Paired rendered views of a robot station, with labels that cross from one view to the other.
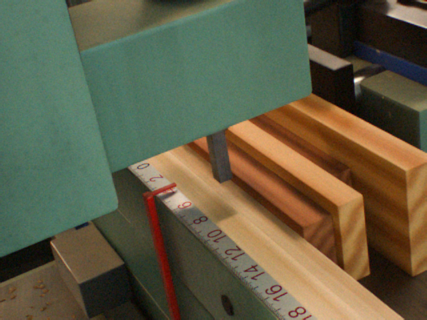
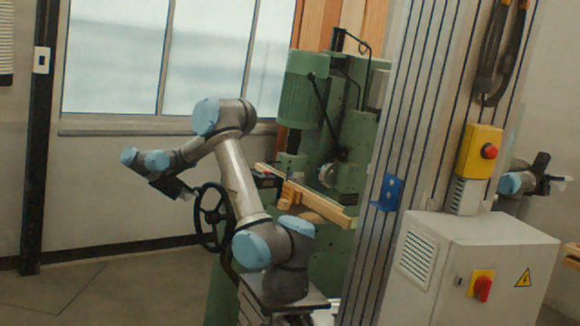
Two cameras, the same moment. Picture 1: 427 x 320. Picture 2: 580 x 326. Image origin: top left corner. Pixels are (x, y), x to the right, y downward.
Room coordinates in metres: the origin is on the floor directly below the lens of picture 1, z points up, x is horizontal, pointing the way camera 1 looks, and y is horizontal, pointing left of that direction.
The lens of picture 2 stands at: (2.78, -0.71, 1.65)
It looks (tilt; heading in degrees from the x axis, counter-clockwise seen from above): 14 degrees down; 163
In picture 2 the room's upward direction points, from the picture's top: 10 degrees clockwise
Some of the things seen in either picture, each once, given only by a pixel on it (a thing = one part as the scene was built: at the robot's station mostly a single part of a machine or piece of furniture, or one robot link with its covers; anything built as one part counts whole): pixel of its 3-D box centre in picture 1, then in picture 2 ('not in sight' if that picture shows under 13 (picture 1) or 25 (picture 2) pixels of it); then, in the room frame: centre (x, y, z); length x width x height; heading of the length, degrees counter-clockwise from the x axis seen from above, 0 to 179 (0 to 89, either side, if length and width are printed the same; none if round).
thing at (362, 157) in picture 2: not in sight; (345, 134); (0.32, 0.26, 1.16); 0.22 x 0.22 x 0.72; 23
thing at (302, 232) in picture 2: not in sight; (292, 239); (1.16, -0.17, 0.98); 0.13 x 0.12 x 0.14; 122
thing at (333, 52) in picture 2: not in sight; (336, 48); (0.38, 0.12, 1.54); 0.08 x 0.08 x 0.17; 23
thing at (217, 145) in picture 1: (217, 143); not in sight; (0.43, -0.01, 0.97); 0.01 x 0.01 x 0.05; 23
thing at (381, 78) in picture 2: not in sight; (383, 89); (0.44, 0.34, 1.40); 0.10 x 0.06 x 0.16; 113
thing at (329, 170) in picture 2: not in sight; (331, 174); (0.49, 0.16, 1.02); 0.12 x 0.03 x 0.12; 113
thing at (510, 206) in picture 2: not in sight; (501, 208); (1.06, 0.61, 1.12); 0.11 x 0.08 x 0.11; 25
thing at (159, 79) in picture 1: (169, 73); (293, 164); (0.42, 0.01, 1.03); 0.14 x 0.07 x 0.09; 113
